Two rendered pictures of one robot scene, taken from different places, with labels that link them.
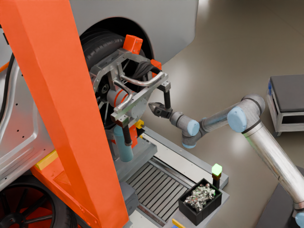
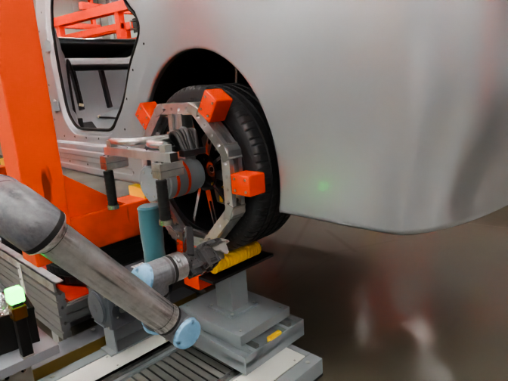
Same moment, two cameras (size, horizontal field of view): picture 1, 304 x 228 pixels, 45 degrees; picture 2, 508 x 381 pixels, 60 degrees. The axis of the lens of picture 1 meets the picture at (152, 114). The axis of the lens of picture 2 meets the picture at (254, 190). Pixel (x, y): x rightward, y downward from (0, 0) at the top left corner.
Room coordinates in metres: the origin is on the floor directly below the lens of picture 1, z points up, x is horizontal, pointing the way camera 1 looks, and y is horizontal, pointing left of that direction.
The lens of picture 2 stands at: (1.80, -1.49, 1.17)
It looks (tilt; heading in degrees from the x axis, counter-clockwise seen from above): 14 degrees down; 88
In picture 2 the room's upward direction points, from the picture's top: 4 degrees counter-clockwise
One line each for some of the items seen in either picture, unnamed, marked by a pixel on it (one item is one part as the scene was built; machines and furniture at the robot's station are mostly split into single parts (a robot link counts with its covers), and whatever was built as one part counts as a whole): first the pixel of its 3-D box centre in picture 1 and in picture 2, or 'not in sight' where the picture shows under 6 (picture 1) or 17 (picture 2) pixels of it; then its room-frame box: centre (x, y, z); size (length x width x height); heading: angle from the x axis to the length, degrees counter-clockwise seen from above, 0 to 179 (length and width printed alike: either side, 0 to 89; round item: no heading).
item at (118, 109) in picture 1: (115, 90); (140, 130); (1.47, 0.17, 1.03); 0.19 x 0.18 x 0.11; 43
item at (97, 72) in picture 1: (118, 96); (188, 175); (1.63, 0.18, 0.85); 0.54 x 0.07 x 0.54; 133
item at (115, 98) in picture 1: (126, 101); (172, 178); (1.57, 0.14, 0.85); 0.21 x 0.14 x 0.14; 43
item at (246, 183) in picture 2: (152, 68); (247, 183); (1.85, -0.04, 0.85); 0.09 x 0.08 x 0.07; 133
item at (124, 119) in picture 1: (120, 118); (114, 160); (1.36, 0.17, 0.93); 0.09 x 0.05 x 0.05; 43
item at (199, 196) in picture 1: (200, 201); (5, 318); (1.06, -0.20, 0.51); 0.20 x 0.14 x 0.13; 125
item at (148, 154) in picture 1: (117, 157); (234, 325); (1.75, 0.30, 0.13); 0.50 x 0.36 x 0.10; 133
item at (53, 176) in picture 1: (61, 170); (117, 199); (1.25, 0.53, 0.69); 0.52 x 0.17 x 0.35; 43
